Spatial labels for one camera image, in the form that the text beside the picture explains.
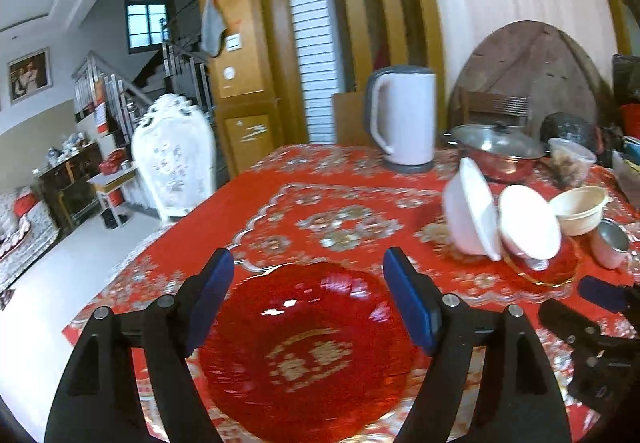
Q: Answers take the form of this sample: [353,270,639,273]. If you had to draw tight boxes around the white electric kettle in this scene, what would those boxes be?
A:
[364,65,437,173]

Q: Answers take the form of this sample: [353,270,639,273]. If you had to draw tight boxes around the grey hanging dustpan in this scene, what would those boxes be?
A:
[201,0,227,57]

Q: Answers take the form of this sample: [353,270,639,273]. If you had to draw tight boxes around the red plastic basin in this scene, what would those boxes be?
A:
[620,103,640,138]

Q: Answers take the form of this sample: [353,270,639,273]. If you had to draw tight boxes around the white shallow bowl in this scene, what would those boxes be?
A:
[498,185,562,261]

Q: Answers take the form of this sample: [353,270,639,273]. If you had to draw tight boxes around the pink steel-lined mug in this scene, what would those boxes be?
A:
[590,218,630,270]

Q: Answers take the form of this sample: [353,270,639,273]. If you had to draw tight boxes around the black plastic bag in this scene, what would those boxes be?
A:
[612,54,640,106]

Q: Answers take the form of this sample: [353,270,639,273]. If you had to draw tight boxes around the steel pot with glass lid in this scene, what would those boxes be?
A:
[442,124,547,184]

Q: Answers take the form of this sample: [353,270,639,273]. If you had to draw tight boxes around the white ornate chair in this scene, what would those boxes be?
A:
[131,93,216,224]

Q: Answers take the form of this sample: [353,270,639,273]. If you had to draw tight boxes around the red floral tablecloth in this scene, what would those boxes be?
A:
[62,142,640,443]

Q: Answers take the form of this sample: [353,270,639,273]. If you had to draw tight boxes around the wooden slatted chair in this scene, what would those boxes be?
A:
[458,88,530,128]

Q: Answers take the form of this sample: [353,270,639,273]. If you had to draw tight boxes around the red gold-rimmed plate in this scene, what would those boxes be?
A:
[502,237,582,289]

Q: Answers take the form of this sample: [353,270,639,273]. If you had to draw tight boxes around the red scalloped glass plate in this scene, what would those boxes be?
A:
[198,262,416,442]

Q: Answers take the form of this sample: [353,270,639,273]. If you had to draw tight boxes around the cream plastic bowl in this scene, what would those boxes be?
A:
[549,186,611,237]

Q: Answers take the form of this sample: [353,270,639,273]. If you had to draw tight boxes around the dark wrapped bundle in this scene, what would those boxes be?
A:
[539,112,604,155]

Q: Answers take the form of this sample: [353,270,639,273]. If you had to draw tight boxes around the white deep bowl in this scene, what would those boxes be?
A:
[442,157,501,262]

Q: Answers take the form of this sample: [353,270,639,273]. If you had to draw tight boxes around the dark wooden sideboard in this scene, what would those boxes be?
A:
[35,142,102,234]

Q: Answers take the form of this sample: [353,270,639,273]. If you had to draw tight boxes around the round wooden tabletop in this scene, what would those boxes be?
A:
[447,20,615,137]

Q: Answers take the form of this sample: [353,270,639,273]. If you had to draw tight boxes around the clear bag with snacks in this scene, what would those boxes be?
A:
[612,150,640,210]

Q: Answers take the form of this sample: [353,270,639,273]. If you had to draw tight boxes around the framed portrait picture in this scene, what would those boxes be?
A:
[8,47,52,105]

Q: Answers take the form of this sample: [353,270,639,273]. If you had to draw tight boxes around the clear plastic food container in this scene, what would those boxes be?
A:
[548,137,597,187]

